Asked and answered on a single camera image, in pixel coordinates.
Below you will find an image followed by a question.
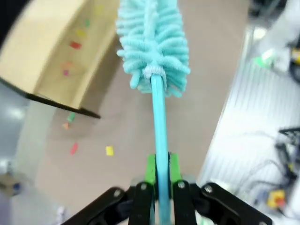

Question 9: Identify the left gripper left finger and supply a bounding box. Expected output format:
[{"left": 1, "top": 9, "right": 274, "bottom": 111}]
[{"left": 62, "top": 153, "right": 157, "bottom": 225}]

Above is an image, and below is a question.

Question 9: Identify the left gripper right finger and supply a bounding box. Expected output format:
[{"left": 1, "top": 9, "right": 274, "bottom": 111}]
[{"left": 167, "top": 152, "right": 274, "bottom": 225}]

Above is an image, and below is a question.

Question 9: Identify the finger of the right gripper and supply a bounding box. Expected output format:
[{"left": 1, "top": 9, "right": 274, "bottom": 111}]
[{"left": 254, "top": 50, "right": 279, "bottom": 68}]

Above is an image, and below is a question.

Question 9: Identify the teal microfibre duster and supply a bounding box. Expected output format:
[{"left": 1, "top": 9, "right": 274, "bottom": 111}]
[{"left": 115, "top": 0, "right": 191, "bottom": 225}]

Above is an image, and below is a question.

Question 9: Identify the two-tier wooden metal shelf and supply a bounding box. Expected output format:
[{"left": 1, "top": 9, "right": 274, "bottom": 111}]
[{"left": 0, "top": 0, "right": 122, "bottom": 119}]

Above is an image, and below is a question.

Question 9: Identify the yellow emergency stop box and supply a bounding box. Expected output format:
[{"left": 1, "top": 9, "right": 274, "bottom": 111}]
[{"left": 267, "top": 189, "right": 288, "bottom": 208}]

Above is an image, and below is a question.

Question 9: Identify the cardboard box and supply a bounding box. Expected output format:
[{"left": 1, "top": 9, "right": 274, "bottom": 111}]
[{"left": 0, "top": 172, "right": 22, "bottom": 196}]

